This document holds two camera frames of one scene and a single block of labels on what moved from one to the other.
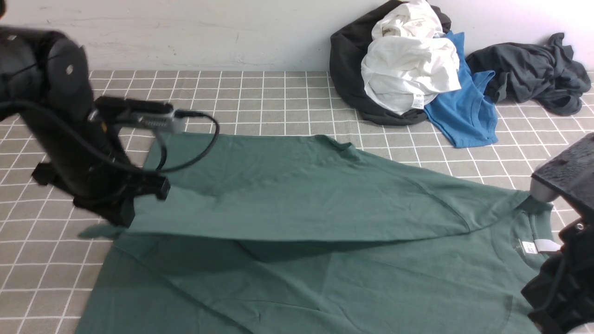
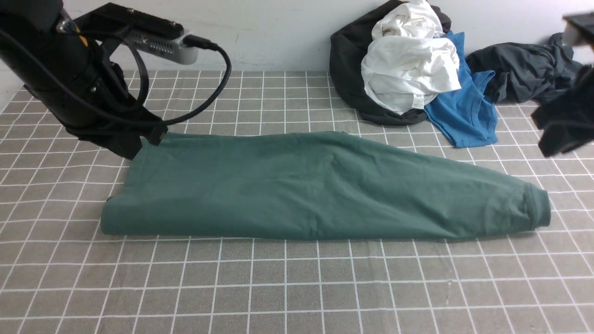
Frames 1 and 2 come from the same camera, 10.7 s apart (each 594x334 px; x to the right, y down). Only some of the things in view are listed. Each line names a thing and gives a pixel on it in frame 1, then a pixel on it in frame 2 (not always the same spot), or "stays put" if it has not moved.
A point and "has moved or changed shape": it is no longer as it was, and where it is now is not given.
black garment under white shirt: [349, 43] stays put
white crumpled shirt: [409, 59] stays put
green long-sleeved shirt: [311, 233] has moved or changed shape
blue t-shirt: [465, 115] stays put
